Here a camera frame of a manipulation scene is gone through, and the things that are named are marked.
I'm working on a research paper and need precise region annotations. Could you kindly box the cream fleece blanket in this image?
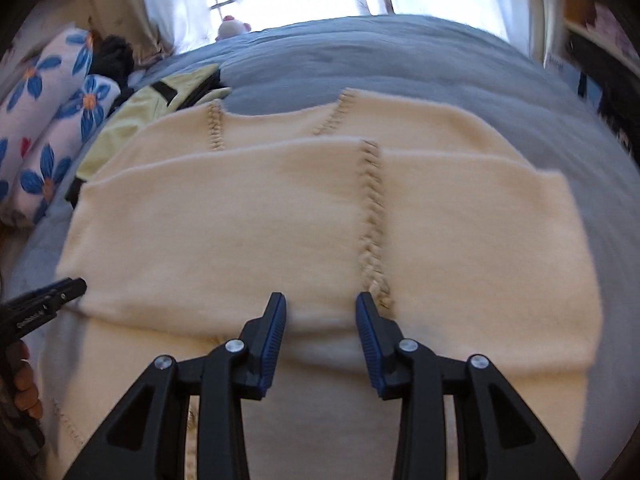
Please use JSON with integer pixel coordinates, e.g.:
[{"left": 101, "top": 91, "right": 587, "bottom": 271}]
[{"left": 40, "top": 90, "right": 602, "bottom": 479}]

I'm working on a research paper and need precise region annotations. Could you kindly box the black clothing pile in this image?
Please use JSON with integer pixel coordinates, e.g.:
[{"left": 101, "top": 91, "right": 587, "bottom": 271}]
[{"left": 89, "top": 35, "right": 134, "bottom": 89}]

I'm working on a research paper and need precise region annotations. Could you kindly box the person's left hand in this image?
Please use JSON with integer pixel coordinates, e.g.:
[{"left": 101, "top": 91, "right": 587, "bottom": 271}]
[{"left": 8, "top": 340, "right": 43, "bottom": 420}]

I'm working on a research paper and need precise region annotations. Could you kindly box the floral blue white quilt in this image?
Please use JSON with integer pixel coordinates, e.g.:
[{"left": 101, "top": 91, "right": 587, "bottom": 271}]
[{"left": 1, "top": 27, "right": 120, "bottom": 229}]

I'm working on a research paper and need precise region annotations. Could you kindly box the yellow-green black folded garment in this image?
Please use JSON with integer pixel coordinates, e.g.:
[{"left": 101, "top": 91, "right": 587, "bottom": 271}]
[{"left": 65, "top": 63, "right": 231, "bottom": 208}]

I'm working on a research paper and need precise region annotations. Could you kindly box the pink white plush toy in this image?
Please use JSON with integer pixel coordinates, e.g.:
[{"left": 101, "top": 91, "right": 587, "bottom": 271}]
[{"left": 215, "top": 15, "right": 252, "bottom": 42}]

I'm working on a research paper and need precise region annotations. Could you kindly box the wooden bookshelf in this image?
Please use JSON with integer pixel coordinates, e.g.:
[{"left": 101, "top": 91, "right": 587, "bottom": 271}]
[{"left": 564, "top": 0, "right": 639, "bottom": 66}]

